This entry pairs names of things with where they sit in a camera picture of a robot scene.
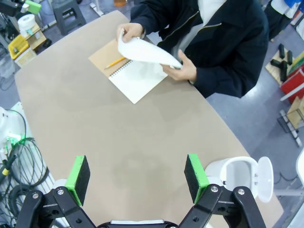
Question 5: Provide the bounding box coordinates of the person's right forearm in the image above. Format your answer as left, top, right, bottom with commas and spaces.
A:
130, 0, 190, 45

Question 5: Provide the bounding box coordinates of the wooden box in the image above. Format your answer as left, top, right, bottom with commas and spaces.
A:
25, 23, 46, 51

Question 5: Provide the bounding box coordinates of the person's right hand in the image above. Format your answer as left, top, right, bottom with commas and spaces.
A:
116, 22, 146, 44

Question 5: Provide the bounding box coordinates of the yellow pencil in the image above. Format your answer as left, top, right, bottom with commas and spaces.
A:
104, 57, 126, 70

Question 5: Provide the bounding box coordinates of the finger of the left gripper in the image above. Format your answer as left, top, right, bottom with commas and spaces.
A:
20, 0, 42, 14

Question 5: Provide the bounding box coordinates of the beige cardboard box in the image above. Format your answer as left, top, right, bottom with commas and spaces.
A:
14, 49, 38, 68

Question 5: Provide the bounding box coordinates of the white paper roll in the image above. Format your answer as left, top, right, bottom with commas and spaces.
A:
17, 14, 37, 37

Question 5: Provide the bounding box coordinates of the white notebook sheet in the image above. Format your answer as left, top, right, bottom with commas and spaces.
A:
117, 28, 183, 70

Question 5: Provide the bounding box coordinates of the person's left hand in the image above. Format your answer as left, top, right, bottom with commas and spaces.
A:
161, 49, 198, 85

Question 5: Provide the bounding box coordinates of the grey plastic stool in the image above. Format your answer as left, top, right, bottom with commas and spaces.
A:
51, 0, 87, 37

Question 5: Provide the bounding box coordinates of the yellow and green bag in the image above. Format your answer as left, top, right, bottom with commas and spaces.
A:
286, 55, 304, 77

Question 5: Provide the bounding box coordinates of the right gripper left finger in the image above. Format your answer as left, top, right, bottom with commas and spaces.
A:
15, 155, 97, 228

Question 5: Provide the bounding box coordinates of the white height-adjustable desk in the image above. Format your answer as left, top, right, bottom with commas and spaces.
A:
89, 0, 105, 17

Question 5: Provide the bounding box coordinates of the black wire rack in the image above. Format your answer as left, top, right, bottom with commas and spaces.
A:
276, 110, 300, 148

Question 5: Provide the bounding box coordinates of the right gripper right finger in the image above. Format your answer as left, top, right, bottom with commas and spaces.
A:
178, 153, 268, 228

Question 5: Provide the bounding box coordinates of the yellow box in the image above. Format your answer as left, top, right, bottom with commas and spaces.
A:
8, 35, 29, 58

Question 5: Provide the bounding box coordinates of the black cable bundle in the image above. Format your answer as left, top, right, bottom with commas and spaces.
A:
0, 137, 51, 216

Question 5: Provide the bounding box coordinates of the yellow and black connector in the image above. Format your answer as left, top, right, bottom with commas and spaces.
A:
0, 163, 10, 177

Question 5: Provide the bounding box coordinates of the person's left forearm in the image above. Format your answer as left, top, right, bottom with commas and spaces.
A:
189, 57, 258, 99

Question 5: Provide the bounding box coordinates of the white lidded trash bin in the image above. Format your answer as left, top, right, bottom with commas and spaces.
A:
205, 155, 275, 203

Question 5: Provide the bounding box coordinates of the wooden board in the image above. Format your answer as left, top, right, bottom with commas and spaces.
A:
264, 49, 304, 86

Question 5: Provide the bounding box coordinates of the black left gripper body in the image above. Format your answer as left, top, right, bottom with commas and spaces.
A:
0, 0, 27, 17

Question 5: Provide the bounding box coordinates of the brown spiral notebook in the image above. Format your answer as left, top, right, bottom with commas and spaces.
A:
88, 38, 169, 105

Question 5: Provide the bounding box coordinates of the person in black jacket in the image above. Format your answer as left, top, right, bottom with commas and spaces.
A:
155, 0, 269, 74

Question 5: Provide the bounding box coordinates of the brown cardboard piece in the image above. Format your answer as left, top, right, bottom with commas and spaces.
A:
285, 95, 304, 129

